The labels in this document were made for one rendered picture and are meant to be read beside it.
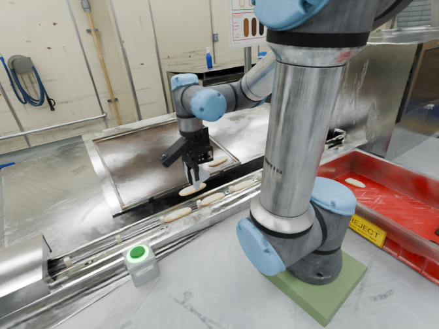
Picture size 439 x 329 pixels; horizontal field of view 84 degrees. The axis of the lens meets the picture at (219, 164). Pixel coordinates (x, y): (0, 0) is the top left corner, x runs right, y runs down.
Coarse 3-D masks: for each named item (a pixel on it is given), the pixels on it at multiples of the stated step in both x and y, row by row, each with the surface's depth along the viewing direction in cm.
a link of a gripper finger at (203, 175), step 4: (200, 168) 78; (192, 172) 77; (200, 172) 78; (204, 172) 79; (208, 172) 80; (192, 176) 78; (200, 176) 79; (204, 176) 80; (208, 176) 81; (192, 180) 80; (200, 180) 79; (204, 180) 80; (196, 184) 78; (196, 188) 80
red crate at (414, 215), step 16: (352, 176) 100; (368, 192) 91; (384, 192) 90; (384, 208) 82; (400, 208) 82; (416, 208) 81; (432, 208) 81; (400, 224) 76; (416, 224) 75; (432, 224) 75; (384, 240) 66; (400, 256) 65; (416, 256) 61; (432, 272) 59
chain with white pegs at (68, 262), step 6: (324, 150) 118; (258, 174) 98; (258, 180) 99; (198, 204) 86; (192, 210) 87; (162, 216) 80; (162, 222) 80; (150, 228) 80; (138, 234) 78; (120, 240) 74; (66, 258) 68; (84, 258) 71; (66, 264) 68; (72, 264) 69
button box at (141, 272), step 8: (152, 256) 63; (128, 264) 61; (136, 264) 61; (144, 264) 62; (152, 264) 64; (136, 272) 62; (144, 272) 63; (152, 272) 65; (136, 280) 63; (144, 280) 64
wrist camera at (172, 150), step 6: (180, 138) 75; (186, 138) 73; (174, 144) 74; (180, 144) 73; (186, 144) 72; (192, 144) 73; (168, 150) 74; (174, 150) 72; (180, 150) 72; (186, 150) 73; (162, 156) 72; (168, 156) 72; (174, 156) 72; (162, 162) 71; (168, 162) 72
